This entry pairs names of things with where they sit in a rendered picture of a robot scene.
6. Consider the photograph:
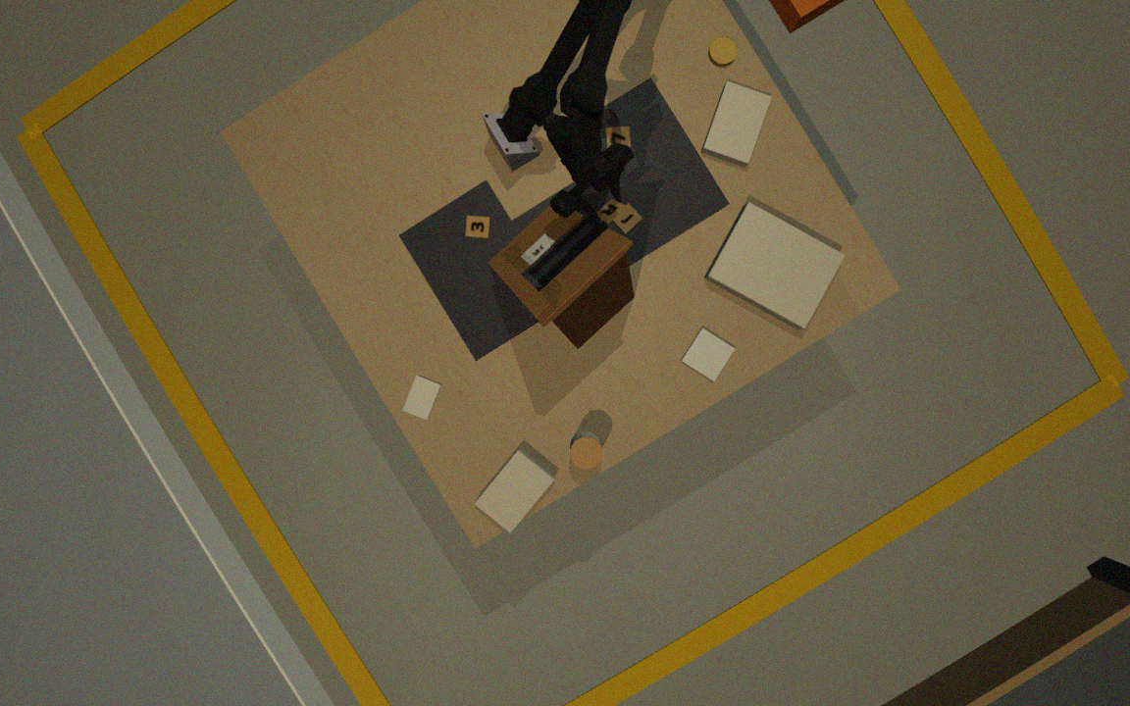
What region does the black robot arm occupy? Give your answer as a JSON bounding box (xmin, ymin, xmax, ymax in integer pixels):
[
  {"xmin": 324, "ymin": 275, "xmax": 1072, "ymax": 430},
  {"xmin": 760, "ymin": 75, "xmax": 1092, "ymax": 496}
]
[{"xmin": 496, "ymin": 0, "xmax": 632, "ymax": 192}]

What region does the yellow round disc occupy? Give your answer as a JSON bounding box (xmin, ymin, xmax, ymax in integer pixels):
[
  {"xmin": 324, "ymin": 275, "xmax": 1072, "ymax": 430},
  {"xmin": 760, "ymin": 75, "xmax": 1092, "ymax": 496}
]
[{"xmin": 709, "ymin": 36, "xmax": 737, "ymax": 67}]

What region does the white paper ticket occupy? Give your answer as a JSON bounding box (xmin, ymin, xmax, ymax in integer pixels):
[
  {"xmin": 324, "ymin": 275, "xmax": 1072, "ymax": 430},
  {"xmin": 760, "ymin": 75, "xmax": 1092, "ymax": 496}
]
[{"xmin": 521, "ymin": 234, "xmax": 556, "ymax": 265}]

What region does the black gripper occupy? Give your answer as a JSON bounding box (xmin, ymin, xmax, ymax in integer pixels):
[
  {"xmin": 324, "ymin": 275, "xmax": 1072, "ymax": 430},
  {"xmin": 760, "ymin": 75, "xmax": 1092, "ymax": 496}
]
[{"xmin": 550, "ymin": 142, "xmax": 635, "ymax": 221}]

